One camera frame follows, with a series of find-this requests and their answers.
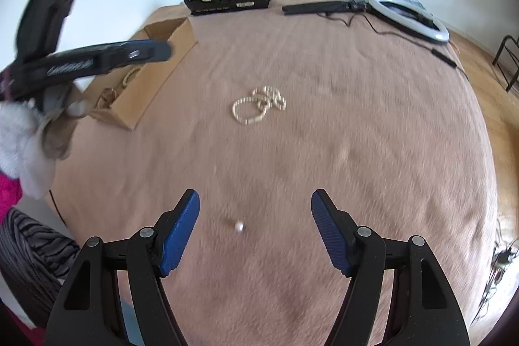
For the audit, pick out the person's left hand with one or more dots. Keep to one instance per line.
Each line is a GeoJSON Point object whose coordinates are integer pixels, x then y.
{"type": "Point", "coordinates": [54, 135]}

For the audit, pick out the pink blanket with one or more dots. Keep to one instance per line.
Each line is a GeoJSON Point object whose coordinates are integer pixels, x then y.
{"type": "Point", "coordinates": [344, 127]}

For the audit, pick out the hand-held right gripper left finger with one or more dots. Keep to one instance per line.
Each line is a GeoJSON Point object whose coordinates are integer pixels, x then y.
{"type": "Point", "coordinates": [180, 232]}

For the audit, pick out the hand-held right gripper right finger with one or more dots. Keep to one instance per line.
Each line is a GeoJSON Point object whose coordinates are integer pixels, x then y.
{"type": "Point", "coordinates": [330, 232]}

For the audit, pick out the black folded tripod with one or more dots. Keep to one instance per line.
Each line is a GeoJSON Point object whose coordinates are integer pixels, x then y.
{"type": "Point", "coordinates": [316, 8]}

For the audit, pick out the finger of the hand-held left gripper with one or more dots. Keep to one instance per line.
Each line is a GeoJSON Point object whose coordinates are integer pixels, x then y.
{"type": "Point", "coordinates": [138, 52]}

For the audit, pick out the small white pearl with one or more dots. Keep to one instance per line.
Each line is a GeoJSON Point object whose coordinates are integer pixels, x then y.
{"type": "Point", "coordinates": [239, 226]}

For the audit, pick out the cardboard box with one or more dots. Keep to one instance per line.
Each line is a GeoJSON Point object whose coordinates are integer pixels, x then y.
{"type": "Point", "coordinates": [162, 78]}

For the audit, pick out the striped pants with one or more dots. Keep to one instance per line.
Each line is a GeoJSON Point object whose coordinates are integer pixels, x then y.
{"type": "Point", "coordinates": [32, 261]}

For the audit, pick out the black metal clothes rack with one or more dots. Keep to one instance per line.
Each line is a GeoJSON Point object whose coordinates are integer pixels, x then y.
{"type": "Point", "coordinates": [500, 50]}

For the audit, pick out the pink cloth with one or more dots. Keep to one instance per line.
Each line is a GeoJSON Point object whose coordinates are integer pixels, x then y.
{"type": "Point", "coordinates": [8, 196]}

